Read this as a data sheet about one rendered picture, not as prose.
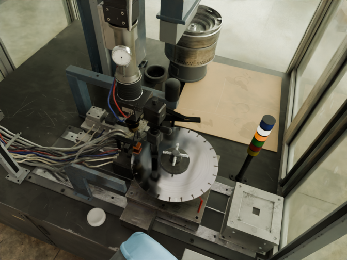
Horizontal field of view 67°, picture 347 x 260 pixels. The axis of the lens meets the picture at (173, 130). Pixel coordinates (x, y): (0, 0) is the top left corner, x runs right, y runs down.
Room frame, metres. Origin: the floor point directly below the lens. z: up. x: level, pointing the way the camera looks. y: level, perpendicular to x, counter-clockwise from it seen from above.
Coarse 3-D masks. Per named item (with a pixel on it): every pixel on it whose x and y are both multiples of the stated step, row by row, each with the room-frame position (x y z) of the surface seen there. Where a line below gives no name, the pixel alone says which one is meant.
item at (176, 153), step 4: (176, 144) 0.58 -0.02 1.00; (176, 148) 0.56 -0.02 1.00; (164, 152) 0.54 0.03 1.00; (168, 152) 0.54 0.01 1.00; (172, 152) 0.54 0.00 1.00; (176, 152) 0.54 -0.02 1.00; (172, 156) 0.53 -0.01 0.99; (176, 156) 0.53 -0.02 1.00; (184, 156) 0.53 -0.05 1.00; (172, 164) 0.49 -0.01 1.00
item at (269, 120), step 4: (264, 116) 0.61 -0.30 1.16; (268, 116) 0.62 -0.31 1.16; (272, 116) 0.62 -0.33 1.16; (264, 120) 0.60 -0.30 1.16; (268, 120) 0.60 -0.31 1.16; (272, 120) 0.60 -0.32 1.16; (260, 124) 0.60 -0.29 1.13; (264, 124) 0.58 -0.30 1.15; (268, 124) 0.58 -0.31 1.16; (272, 124) 0.58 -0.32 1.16; (264, 128) 0.58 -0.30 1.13; (268, 128) 0.58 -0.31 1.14
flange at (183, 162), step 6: (168, 150) 0.58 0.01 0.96; (180, 150) 0.58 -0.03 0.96; (162, 156) 0.55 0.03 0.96; (168, 156) 0.55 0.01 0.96; (180, 156) 0.54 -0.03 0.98; (162, 162) 0.52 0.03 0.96; (168, 162) 0.52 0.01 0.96; (180, 162) 0.53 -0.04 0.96; (186, 162) 0.53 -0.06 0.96; (168, 168) 0.50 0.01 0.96; (174, 168) 0.50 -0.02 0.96; (180, 168) 0.50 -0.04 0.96; (186, 168) 0.51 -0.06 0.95
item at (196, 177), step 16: (176, 128) 0.70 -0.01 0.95; (144, 144) 0.60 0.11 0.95; (160, 144) 0.61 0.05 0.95; (192, 144) 0.62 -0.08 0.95; (208, 144) 0.63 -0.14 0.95; (144, 160) 0.53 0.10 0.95; (160, 160) 0.53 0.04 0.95; (192, 160) 0.55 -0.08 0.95; (208, 160) 0.55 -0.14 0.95; (144, 176) 0.46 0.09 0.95; (160, 176) 0.47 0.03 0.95; (176, 176) 0.47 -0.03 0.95; (192, 176) 0.48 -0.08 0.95; (208, 176) 0.48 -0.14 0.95; (160, 192) 0.40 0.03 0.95; (176, 192) 0.41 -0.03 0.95; (192, 192) 0.42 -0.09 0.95
